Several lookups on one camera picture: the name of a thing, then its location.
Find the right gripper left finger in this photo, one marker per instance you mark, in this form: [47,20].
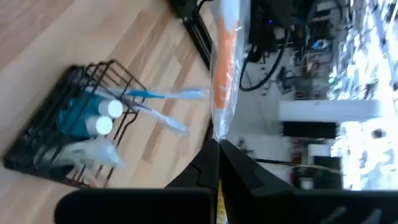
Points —
[202,174]

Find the orange toothbrush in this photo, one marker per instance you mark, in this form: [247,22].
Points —
[225,62]

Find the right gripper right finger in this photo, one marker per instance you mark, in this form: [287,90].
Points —
[248,193]

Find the white toothbrush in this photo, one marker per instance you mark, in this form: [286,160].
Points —
[168,121]

